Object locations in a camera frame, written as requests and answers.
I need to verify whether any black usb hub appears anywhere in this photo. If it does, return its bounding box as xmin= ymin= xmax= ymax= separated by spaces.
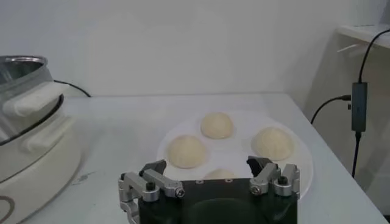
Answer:
xmin=351 ymin=82 xmax=368 ymax=133

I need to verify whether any black cooker power cable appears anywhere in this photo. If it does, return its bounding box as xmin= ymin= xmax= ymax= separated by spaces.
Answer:
xmin=53 ymin=79 xmax=91 ymax=98

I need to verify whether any cream electric cooker base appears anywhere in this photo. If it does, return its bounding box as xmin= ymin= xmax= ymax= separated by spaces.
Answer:
xmin=0 ymin=109 xmax=82 ymax=224

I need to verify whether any round white steamed baozi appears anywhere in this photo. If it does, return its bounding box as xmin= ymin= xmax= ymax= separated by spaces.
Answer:
xmin=200 ymin=111 xmax=235 ymax=140
xmin=166 ymin=135 xmax=208 ymax=169
xmin=203 ymin=169 xmax=238 ymax=180
xmin=251 ymin=127 xmax=295 ymax=161

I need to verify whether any white round plate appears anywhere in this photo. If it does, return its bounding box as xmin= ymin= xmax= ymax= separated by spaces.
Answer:
xmin=155 ymin=111 xmax=314 ymax=200

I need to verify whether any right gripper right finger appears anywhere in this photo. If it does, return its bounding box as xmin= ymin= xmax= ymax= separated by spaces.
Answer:
xmin=246 ymin=155 xmax=301 ymax=198

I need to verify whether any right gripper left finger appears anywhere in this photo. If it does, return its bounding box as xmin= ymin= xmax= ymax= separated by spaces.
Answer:
xmin=118 ymin=159 xmax=186 ymax=224

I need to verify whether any black hub cable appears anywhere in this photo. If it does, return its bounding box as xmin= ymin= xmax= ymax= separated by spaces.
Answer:
xmin=358 ymin=27 xmax=390 ymax=83
xmin=352 ymin=131 xmax=363 ymax=179
xmin=310 ymin=94 xmax=352 ymax=125

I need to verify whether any white side desk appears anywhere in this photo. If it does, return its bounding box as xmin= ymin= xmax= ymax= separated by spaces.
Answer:
xmin=303 ymin=23 xmax=390 ymax=215

